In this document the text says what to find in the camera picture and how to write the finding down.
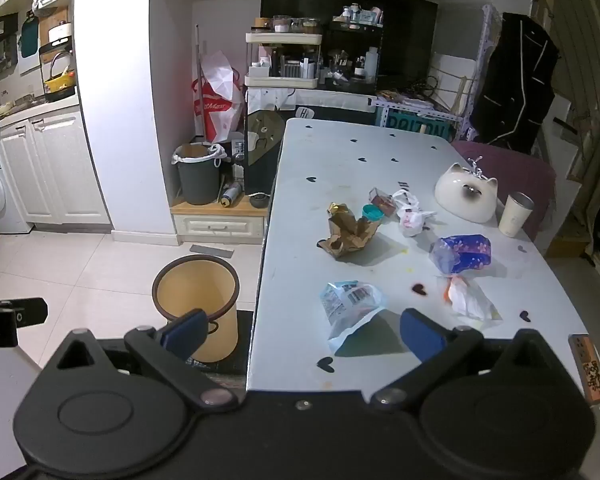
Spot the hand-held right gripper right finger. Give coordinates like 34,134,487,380
370,308,563,411

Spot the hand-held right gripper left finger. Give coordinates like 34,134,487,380
42,308,240,411

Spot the yellow waste bin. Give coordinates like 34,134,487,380
151,255,240,364

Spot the white orange wrapper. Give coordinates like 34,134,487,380
437,275,503,322

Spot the clear snack bag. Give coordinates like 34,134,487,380
320,281,388,356

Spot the blue floral plastic packet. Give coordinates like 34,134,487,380
428,234,492,276

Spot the white plastic bag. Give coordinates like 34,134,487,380
391,189,437,238

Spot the brown paper bag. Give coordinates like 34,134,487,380
316,202,382,260

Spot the red brown packet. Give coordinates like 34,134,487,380
369,187,397,217

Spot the grey floor mat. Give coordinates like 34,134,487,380
189,243,237,259

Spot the wooden top drawer cabinet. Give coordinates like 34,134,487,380
170,195,271,247

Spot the white cat-shaped ceramic bowl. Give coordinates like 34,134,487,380
434,162,499,224

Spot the silver spray can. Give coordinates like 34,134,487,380
219,181,243,208

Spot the cream cup with metal rim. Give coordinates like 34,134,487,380
498,192,535,237

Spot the grey bin with white liner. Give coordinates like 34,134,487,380
171,142,227,206

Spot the white kitchen base cabinet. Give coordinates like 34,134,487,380
0,102,114,233

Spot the carved wooden block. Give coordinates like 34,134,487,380
569,334,600,406

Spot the purple chair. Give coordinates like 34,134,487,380
451,140,557,241

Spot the teal lettered sign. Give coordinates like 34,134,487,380
384,110,453,142

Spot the red and white shopping bag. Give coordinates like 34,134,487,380
192,50,245,144

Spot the black jacket with white trim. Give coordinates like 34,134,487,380
471,12,561,155

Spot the white plastic bottle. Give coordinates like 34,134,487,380
364,47,380,84

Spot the black shelf rack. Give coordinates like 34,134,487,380
322,21,385,94

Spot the teal cutting board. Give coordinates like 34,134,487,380
19,10,41,59

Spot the white two-tier shelf rack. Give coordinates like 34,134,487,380
244,31,324,88

